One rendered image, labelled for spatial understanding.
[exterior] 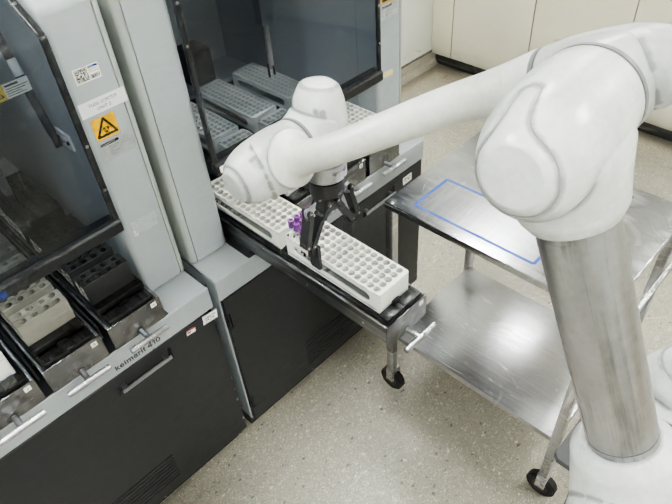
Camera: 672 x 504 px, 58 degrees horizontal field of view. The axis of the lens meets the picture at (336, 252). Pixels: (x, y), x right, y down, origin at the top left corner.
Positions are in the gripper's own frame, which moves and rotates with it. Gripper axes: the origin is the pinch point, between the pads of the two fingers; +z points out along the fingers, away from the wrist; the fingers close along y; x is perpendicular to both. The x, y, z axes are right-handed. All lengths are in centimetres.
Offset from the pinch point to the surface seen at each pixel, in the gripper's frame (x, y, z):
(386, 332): -22.0, -6.8, 6.6
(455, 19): 127, 229, 54
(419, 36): 143, 217, 64
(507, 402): -37, 28, 58
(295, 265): 7.1, -5.9, 5.9
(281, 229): 13.6, -3.6, -0.3
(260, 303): 23.6, -7.5, 30.0
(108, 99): 33, -26, -38
